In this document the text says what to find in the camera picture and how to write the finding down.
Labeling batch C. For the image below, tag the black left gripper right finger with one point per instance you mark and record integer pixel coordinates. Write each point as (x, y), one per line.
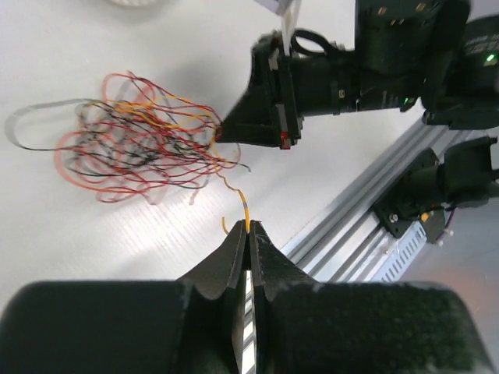
(306, 326)

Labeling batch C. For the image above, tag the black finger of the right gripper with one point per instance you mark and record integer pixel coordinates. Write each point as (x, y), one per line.
(254, 118)

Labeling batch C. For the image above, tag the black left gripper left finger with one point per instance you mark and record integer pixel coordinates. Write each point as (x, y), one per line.
(190, 325)

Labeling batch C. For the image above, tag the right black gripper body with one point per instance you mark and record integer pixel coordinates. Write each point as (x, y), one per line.
(312, 77)

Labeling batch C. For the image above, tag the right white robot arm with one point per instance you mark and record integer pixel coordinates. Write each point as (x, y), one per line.
(426, 52)

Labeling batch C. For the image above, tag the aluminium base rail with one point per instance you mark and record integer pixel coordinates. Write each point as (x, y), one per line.
(346, 241)

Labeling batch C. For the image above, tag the white slotted cable duct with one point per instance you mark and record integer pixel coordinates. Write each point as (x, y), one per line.
(401, 254)

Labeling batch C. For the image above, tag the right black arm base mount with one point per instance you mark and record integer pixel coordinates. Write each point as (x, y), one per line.
(429, 191)

